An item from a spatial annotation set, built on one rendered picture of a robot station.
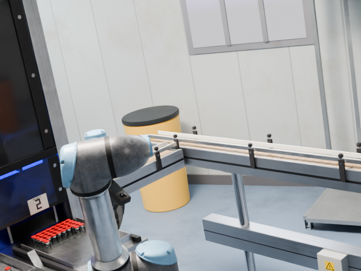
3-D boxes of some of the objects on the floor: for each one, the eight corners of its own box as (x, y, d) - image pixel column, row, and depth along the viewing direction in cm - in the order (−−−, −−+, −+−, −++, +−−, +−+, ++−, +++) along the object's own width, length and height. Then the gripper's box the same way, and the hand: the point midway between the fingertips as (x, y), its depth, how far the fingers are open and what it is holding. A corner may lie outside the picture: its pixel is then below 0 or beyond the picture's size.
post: (107, 401, 300) (-8, -89, 243) (117, 393, 304) (6, -91, 247) (116, 406, 295) (1, -92, 238) (127, 399, 299) (15, -93, 242)
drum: (204, 192, 526) (188, 104, 506) (178, 215, 490) (161, 121, 470) (156, 191, 547) (139, 106, 528) (128, 213, 511) (109, 123, 491)
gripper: (104, 167, 240) (116, 221, 246) (84, 176, 235) (96, 232, 240) (119, 170, 234) (131, 226, 240) (99, 179, 228) (111, 236, 234)
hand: (118, 227), depth 238 cm, fingers closed
